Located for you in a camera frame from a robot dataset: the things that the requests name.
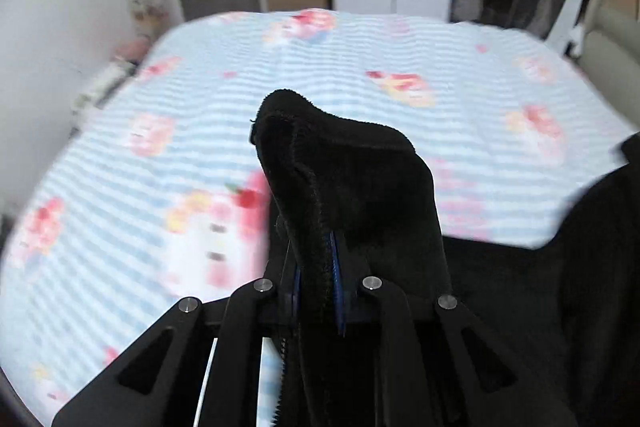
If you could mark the blue checked printed blanket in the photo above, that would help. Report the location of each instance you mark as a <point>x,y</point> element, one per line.
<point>150,157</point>

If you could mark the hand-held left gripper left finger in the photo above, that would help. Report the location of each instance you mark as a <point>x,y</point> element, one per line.
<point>245,332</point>

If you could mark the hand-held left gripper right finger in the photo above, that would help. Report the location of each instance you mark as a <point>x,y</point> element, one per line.
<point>395,332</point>

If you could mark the small storage rack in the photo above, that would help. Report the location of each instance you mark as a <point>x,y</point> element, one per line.
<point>145,2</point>

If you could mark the grey padded headboard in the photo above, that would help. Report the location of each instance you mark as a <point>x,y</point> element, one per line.
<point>615,57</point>

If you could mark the black fleece jacket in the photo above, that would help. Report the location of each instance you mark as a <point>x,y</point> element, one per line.
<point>360,177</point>

